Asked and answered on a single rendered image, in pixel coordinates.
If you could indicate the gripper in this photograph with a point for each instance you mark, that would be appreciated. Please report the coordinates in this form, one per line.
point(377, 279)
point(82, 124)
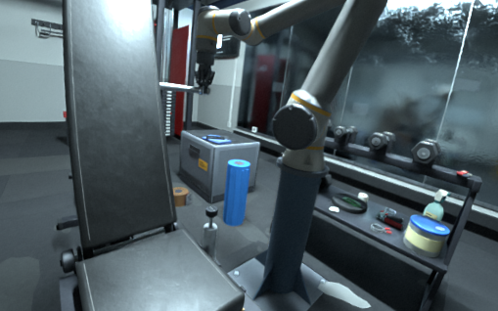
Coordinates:
point(206, 53)

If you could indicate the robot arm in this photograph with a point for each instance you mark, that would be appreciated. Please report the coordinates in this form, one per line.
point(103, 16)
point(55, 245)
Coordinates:
point(317, 82)

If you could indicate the black bench backrest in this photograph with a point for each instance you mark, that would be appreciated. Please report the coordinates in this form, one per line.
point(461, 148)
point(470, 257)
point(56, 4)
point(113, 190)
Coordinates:
point(118, 129)

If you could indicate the black hex dumbbell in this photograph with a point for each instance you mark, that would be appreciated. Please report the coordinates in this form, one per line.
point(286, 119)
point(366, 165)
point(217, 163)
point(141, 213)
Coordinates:
point(379, 141)
point(424, 151)
point(343, 134)

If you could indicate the black bench seat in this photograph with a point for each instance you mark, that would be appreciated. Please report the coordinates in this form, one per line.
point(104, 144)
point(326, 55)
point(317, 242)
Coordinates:
point(157, 276)

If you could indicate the red rack tag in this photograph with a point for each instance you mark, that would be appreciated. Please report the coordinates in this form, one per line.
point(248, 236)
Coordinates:
point(463, 173)

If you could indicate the grey storage box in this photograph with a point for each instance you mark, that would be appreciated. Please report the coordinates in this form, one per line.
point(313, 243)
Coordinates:
point(214, 168)

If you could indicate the tan tape roll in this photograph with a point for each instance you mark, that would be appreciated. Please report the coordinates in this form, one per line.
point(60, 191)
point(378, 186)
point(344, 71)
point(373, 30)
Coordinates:
point(181, 196)

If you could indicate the blue foam roller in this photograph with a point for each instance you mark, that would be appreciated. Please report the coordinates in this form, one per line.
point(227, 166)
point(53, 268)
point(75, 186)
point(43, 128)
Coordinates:
point(236, 194)

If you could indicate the silver pin with black knob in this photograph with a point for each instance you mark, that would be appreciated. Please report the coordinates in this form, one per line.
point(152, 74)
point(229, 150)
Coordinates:
point(210, 235)

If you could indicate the black round dish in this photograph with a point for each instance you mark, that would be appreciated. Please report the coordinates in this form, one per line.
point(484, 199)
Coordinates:
point(349, 203)

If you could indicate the silver clip with red end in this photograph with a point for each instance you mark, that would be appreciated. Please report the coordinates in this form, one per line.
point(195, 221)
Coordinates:
point(380, 228)

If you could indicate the red and black hand gripper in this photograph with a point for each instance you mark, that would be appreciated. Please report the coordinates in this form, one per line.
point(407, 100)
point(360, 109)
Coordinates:
point(391, 220)

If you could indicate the green spray bottle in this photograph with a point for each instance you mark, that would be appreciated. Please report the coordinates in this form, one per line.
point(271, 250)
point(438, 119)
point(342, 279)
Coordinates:
point(433, 209)

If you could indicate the cream tub with blue lid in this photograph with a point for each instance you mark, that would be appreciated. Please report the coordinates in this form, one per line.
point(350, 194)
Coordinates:
point(426, 238)

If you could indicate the red wall pad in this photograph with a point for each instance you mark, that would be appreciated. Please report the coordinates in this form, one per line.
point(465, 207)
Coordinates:
point(180, 78)

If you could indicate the grey wall hook rail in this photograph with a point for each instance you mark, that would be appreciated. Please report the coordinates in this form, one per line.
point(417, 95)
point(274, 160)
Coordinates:
point(47, 28)

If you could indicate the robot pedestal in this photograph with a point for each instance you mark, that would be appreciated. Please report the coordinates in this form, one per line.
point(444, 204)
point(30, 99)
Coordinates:
point(289, 229)

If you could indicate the large wall mirror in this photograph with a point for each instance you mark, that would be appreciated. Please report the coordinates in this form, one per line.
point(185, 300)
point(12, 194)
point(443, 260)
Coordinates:
point(426, 95)

